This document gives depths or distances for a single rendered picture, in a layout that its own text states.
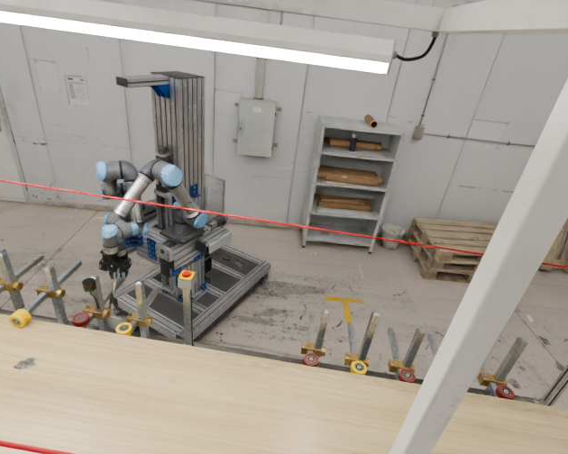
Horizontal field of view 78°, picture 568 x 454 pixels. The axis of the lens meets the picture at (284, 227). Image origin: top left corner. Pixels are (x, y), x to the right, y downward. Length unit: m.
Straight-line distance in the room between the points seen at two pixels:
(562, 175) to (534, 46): 4.48
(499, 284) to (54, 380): 1.81
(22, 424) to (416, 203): 4.41
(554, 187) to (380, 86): 3.91
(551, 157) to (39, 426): 1.83
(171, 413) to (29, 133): 4.15
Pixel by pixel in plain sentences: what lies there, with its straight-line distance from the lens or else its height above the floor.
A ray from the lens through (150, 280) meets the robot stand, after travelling 3.48.
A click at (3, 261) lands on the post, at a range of 2.41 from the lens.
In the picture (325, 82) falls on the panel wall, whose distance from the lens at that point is 4.24.
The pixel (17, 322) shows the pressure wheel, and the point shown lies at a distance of 2.27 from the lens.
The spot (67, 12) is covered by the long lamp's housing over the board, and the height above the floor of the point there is 2.35.
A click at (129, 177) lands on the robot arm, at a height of 1.46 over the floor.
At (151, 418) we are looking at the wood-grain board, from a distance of 1.76.
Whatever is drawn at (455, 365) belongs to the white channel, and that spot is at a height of 1.95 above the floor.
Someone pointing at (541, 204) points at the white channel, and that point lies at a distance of 0.51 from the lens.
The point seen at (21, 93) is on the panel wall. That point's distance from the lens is 5.14.
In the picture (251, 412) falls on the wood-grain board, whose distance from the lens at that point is 1.75.
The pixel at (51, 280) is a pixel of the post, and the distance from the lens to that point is 2.30.
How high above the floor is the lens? 2.38
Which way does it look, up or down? 29 degrees down
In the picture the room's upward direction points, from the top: 8 degrees clockwise
